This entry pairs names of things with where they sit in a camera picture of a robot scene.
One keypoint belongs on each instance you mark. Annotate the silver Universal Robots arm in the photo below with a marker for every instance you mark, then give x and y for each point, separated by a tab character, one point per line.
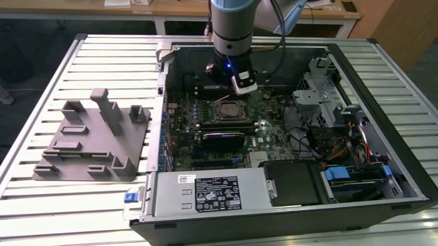
232	25

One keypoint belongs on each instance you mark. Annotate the CPU socket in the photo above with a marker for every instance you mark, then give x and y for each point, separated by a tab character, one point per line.
244	120

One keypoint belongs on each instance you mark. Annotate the RAM stick with white sticker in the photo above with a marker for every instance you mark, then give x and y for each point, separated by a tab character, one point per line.
207	87

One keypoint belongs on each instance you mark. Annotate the black RAM slot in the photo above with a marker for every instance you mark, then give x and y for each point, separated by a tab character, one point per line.
204	96

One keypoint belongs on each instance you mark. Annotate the black RAM stick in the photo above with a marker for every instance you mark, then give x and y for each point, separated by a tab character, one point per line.
227	131

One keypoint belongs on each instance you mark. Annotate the grey metal drive cage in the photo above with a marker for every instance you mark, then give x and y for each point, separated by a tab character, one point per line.
307	100

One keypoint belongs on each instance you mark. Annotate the green motherboard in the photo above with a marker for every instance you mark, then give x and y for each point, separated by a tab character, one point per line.
184	128

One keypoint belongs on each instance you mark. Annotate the black graphics card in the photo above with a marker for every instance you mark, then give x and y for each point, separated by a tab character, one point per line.
222	140

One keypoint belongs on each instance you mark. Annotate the wooden desk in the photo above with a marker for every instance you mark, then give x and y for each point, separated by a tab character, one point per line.
143	11

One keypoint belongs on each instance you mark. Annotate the small white box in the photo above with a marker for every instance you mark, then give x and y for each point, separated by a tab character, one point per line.
141	2

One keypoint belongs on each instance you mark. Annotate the small silver heatsink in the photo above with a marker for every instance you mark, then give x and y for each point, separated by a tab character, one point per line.
258	156

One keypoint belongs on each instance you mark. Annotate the large white box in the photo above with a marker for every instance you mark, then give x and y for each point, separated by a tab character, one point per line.
116	3

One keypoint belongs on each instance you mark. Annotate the small black desk item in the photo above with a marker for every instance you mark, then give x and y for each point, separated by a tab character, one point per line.
350	6

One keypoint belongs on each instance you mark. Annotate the grey parts rack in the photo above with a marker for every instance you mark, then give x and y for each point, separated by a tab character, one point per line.
99	143

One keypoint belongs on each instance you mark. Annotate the wooden cabinet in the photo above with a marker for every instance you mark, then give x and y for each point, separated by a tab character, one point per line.
403	30

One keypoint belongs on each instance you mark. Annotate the blue disk carrier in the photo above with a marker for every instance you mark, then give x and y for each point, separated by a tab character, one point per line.
336	174

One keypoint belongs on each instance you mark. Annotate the grey power supply unit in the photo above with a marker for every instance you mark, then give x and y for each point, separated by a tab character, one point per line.
171	194

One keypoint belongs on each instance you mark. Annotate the blue case latch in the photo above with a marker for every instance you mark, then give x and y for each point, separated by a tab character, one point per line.
129	197

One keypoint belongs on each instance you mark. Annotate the blue plastic clip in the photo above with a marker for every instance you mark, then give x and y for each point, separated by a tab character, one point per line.
387	171

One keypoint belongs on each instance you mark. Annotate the black open PC case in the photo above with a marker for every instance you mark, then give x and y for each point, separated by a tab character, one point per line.
239	230

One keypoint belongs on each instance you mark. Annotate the grey chair leg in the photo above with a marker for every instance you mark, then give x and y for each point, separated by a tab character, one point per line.
4	98

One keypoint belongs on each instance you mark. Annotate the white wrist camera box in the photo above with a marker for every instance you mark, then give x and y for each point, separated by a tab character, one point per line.
244	87

